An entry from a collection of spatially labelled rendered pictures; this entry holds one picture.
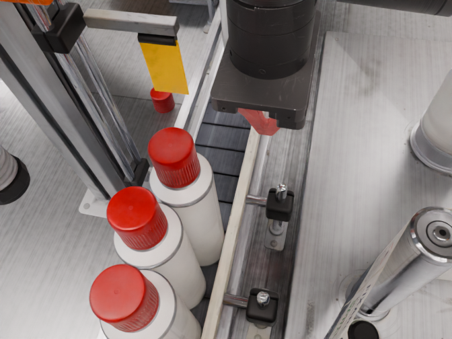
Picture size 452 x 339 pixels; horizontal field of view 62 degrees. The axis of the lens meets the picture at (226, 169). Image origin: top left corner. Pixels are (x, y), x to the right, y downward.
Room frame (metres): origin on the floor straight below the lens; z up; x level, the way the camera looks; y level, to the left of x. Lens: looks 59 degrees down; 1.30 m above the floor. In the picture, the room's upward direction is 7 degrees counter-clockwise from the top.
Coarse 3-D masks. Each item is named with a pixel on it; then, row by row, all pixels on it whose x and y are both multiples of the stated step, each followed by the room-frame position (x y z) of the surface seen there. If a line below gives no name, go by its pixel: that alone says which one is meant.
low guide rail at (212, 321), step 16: (256, 144) 0.26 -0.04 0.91; (240, 176) 0.22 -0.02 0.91; (240, 192) 0.20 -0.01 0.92; (240, 208) 0.18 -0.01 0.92; (240, 224) 0.17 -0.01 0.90; (224, 240) 0.15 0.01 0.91; (224, 256) 0.13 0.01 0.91; (224, 272) 0.11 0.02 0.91; (224, 288) 0.10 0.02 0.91; (208, 320) 0.07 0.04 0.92; (208, 336) 0.05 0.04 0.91
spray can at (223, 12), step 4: (220, 0) 0.42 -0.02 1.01; (224, 0) 0.41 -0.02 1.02; (220, 4) 0.42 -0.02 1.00; (224, 4) 0.41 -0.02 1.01; (220, 8) 0.42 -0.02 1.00; (224, 8) 0.41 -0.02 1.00; (224, 12) 0.41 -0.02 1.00; (224, 16) 0.41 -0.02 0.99; (224, 20) 0.41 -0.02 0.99; (224, 24) 0.41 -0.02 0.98; (224, 28) 0.41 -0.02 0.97; (224, 32) 0.41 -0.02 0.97; (224, 36) 0.41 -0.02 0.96; (228, 36) 0.41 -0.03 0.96; (224, 40) 0.41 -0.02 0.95; (224, 44) 0.42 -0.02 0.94; (224, 48) 0.42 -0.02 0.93
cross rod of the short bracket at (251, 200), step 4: (248, 196) 0.20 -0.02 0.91; (252, 196) 0.20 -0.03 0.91; (256, 196) 0.20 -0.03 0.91; (260, 196) 0.19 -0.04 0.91; (248, 200) 0.19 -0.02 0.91; (252, 200) 0.19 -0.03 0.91; (256, 200) 0.19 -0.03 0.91; (260, 200) 0.19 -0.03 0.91; (264, 200) 0.19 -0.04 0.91; (252, 204) 0.19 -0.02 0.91; (256, 204) 0.19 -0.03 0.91; (260, 204) 0.19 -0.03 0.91; (264, 204) 0.18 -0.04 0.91
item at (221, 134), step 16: (208, 112) 0.35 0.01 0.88; (224, 112) 0.35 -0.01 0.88; (208, 128) 0.32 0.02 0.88; (224, 128) 0.32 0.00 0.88; (240, 128) 0.32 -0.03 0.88; (208, 144) 0.30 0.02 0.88; (224, 144) 0.29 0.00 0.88; (240, 144) 0.29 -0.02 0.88; (224, 160) 0.27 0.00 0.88; (240, 160) 0.27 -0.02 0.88; (224, 176) 0.25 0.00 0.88; (224, 192) 0.22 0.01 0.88; (224, 208) 0.20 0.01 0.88; (224, 224) 0.18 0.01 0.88; (208, 272) 0.12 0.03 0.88; (208, 288) 0.11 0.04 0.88; (208, 304) 0.09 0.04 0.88
